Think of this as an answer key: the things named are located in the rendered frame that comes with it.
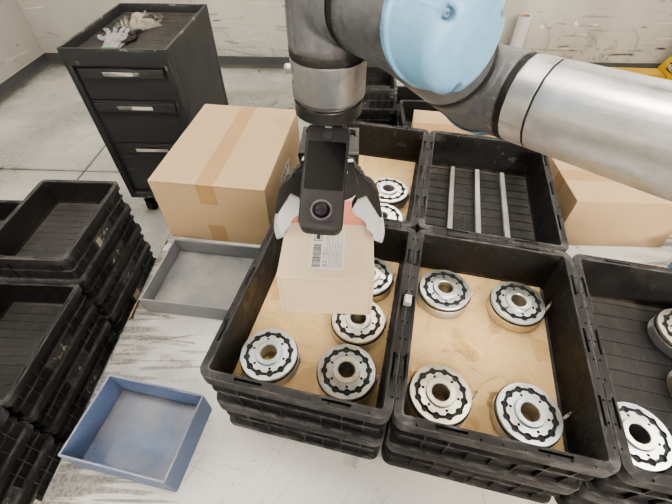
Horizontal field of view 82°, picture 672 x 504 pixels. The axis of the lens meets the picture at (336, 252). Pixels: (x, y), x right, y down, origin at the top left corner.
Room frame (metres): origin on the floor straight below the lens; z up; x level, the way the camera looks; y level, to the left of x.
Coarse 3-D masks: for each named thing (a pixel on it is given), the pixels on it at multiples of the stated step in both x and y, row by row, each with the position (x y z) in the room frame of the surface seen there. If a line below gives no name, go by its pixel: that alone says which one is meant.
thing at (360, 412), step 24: (264, 240) 0.54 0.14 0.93; (408, 240) 0.54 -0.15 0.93; (408, 264) 0.47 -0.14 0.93; (240, 288) 0.42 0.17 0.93; (408, 288) 0.42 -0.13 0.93; (216, 336) 0.32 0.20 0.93; (216, 384) 0.25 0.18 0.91; (240, 384) 0.24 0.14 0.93; (264, 384) 0.24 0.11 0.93; (312, 408) 0.21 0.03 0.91; (336, 408) 0.20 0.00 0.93; (360, 408) 0.20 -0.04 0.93; (384, 408) 0.20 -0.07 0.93
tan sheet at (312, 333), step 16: (272, 288) 0.49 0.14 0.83; (272, 304) 0.45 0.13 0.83; (384, 304) 0.45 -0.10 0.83; (256, 320) 0.41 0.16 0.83; (272, 320) 0.41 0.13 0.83; (288, 320) 0.41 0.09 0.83; (304, 320) 0.41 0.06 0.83; (320, 320) 0.41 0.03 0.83; (304, 336) 0.38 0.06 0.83; (320, 336) 0.38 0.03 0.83; (384, 336) 0.38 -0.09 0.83; (304, 352) 0.34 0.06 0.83; (320, 352) 0.34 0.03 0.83; (368, 352) 0.34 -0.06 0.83; (384, 352) 0.34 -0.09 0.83; (240, 368) 0.31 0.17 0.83; (304, 368) 0.31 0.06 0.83; (288, 384) 0.28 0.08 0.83; (304, 384) 0.28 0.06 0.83; (368, 400) 0.25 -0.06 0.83
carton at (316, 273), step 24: (288, 240) 0.35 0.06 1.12; (312, 240) 0.35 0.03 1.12; (336, 240) 0.35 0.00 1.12; (360, 240) 0.35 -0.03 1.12; (288, 264) 0.31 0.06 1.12; (312, 264) 0.31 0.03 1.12; (336, 264) 0.31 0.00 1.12; (360, 264) 0.31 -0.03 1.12; (288, 288) 0.29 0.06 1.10; (312, 288) 0.29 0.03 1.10; (336, 288) 0.29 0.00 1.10; (360, 288) 0.29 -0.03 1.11; (312, 312) 0.29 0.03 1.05; (336, 312) 0.29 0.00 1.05; (360, 312) 0.29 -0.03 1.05
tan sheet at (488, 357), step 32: (480, 288) 0.49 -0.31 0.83; (416, 320) 0.41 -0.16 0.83; (448, 320) 0.41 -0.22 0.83; (480, 320) 0.41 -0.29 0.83; (544, 320) 0.41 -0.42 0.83; (416, 352) 0.34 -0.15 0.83; (448, 352) 0.34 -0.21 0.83; (480, 352) 0.34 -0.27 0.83; (512, 352) 0.34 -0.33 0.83; (544, 352) 0.34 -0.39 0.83; (480, 384) 0.28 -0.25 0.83; (544, 384) 0.28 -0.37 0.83; (480, 416) 0.23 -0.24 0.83
